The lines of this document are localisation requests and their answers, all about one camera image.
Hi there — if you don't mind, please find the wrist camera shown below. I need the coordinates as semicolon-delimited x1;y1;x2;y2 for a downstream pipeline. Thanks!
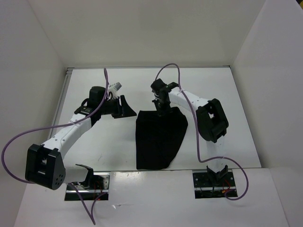
151;79;167;95
108;82;122;100

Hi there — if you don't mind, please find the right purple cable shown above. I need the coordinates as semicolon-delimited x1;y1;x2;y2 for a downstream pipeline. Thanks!
155;63;249;201

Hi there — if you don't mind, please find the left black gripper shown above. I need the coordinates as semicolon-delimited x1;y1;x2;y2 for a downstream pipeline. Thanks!
99;95;137;119

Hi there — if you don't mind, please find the base mounting plate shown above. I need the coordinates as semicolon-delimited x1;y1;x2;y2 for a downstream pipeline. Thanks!
64;169;110;201
192;171;238;199

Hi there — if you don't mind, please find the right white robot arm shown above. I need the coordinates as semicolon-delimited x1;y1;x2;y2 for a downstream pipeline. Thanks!
151;79;229;186

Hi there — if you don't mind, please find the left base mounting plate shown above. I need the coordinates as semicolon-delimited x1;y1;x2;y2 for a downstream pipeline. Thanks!
64;169;110;201

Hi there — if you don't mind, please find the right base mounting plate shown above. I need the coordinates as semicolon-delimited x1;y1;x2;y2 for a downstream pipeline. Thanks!
192;171;238;199

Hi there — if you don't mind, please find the black skirt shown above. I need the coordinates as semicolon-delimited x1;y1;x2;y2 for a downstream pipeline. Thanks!
135;107;188;170

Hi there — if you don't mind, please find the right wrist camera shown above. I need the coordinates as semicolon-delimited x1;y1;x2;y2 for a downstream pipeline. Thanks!
151;79;167;95

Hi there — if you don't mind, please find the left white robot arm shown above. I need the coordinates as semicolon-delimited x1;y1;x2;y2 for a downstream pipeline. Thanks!
25;82;137;190

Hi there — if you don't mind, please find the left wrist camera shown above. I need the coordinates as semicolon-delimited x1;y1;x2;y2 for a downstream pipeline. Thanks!
108;82;122;100

